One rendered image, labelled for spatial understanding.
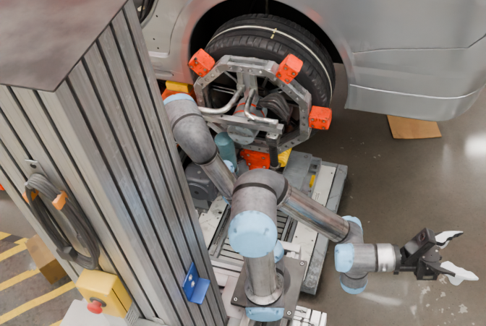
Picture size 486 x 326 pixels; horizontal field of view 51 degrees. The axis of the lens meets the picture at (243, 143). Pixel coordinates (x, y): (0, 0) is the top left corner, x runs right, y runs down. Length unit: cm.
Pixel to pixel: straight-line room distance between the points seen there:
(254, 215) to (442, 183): 212
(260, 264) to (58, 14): 81
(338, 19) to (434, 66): 44
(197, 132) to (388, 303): 151
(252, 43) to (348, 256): 111
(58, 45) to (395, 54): 163
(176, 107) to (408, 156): 194
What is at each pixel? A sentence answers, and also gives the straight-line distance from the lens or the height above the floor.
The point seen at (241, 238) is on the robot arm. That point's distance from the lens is 123.
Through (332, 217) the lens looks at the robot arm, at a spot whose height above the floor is 123.
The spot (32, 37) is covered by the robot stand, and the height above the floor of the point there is 203.
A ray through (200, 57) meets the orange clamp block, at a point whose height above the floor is 111.
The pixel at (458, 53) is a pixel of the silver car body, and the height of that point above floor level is 114.
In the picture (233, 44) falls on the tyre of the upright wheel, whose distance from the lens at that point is 222.
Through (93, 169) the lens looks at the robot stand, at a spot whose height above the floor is 186.
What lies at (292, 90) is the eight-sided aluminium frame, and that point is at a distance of 216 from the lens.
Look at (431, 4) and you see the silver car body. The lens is 209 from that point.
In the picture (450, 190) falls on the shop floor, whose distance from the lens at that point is 319.
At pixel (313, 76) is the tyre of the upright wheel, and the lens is 221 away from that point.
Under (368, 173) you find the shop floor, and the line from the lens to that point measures 319.
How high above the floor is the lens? 247
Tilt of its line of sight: 47 degrees down
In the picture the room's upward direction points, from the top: 9 degrees counter-clockwise
